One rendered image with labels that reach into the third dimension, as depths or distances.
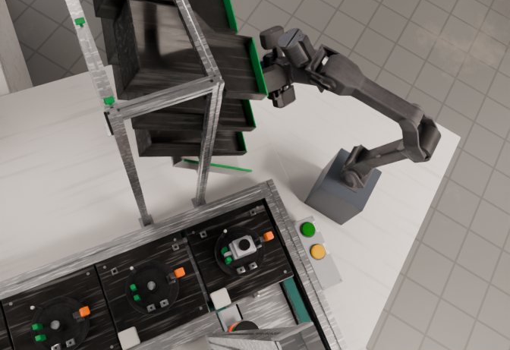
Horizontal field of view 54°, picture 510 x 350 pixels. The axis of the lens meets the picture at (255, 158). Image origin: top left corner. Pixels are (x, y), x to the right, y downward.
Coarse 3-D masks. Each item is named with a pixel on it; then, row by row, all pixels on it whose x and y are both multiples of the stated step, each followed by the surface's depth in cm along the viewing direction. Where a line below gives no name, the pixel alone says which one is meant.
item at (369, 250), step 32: (320, 96) 174; (288, 128) 168; (320, 128) 169; (352, 128) 171; (384, 128) 173; (288, 160) 164; (320, 160) 165; (448, 160) 172; (384, 192) 165; (416, 192) 166; (320, 224) 158; (352, 224) 160; (384, 224) 161; (416, 224) 163; (352, 256) 156; (384, 256) 158; (352, 288) 153; (384, 288) 154
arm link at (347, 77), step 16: (336, 64) 103; (352, 64) 104; (336, 80) 102; (352, 80) 103; (368, 80) 104; (352, 96) 106; (368, 96) 103; (384, 96) 103; (384, 112) 104; (400, 112) 102; (416, 112) 102; (416, 128) 103; (416, 144) 104; (416, 160) 109
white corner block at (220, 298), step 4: (224, 288) 135; (212, 292) 134; (216, 292) 134; (220, 292) 134; (224, 292) 134; (212, 296) 133; (216, 296) 134; (220, 296) 134; (224, 296) 134; (228, 296) 134; (212, 300) 133; (216, 300) 133; (220, 300) 133; (224, 300) 133; (228, 300) 134; (212, 304) 135; (216, 304) 133; (220, 304) 133; (224, 304) 133; (216, 308) 133
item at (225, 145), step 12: (144, 132) 108; (156, 132) 115; (168, 132) 117; (180, 132) 119; (192, 132) 121; (216, 132) 125; (228, 132) 127; (240, 132) 127; (144, 144) 108; (156, 144) 106; (168, 144) 108; (180, 144) 109; (192, 144) 111; (216, 144) 123; (228, 144) 126; (240, 144) 127; (144, 156) 111; (156, 156) 113
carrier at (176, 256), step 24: (168, 240) 139; (96, 264) 134; (120, 264) 135; (144, 264) 134; (168, 264) 136; (120, 288) 133; (144, 288) 132; (168, 288) 133; (192, 288) 135; (120, 312) 131; (144, 312) 130; (168, 312) 132; (192, 312) 133; (120, 336) 127; (144, 336) 130
